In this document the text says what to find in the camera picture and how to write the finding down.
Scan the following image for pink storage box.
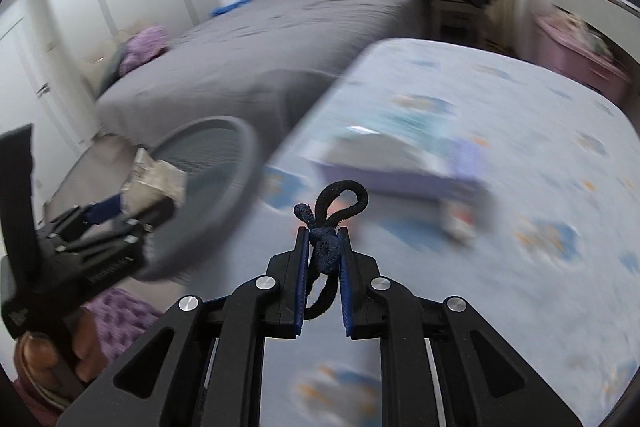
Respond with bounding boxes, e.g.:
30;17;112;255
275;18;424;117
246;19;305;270
535;12;633;102

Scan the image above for blue cloth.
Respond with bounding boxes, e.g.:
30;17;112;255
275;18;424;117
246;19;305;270
209;0;251;18

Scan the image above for grey bed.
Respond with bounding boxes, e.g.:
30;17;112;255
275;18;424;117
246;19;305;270
95;0;426;142

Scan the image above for blue white plastic wrapper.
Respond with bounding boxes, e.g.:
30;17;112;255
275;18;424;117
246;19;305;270
325;107;451;158

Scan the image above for person's left forearm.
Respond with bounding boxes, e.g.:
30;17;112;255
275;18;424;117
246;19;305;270
82;287;166;358

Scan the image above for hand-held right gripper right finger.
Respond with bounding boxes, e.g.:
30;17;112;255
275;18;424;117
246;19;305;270
339;226;585;427

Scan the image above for purple box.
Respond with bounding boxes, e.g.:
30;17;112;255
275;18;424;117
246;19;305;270
305;134;493;208

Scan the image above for dark knotted hair tie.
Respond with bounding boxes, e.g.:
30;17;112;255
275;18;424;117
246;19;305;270
292;179;370;320

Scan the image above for purple fuzzy blanket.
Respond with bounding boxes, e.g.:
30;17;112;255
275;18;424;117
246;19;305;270
118;26;171;75

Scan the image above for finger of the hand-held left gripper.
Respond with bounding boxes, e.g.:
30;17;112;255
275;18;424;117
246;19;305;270
106;198;177;251
49;193;124;244

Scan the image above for pile of clothes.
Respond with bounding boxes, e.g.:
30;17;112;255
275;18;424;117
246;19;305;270
555;9;616;58

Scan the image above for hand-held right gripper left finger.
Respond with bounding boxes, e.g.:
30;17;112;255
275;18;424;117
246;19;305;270
55;226;311;427

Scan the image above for white window ledge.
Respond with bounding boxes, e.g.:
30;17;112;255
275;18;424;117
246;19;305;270
550;0;640;38

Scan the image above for printed paper wrapper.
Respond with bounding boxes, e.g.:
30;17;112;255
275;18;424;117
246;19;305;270
125;148;188;212

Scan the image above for grey perforated plastic basket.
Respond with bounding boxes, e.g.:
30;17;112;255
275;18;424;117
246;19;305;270
142;117;263;280

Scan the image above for person's left hand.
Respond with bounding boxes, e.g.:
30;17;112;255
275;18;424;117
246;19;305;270
12;308;109;412

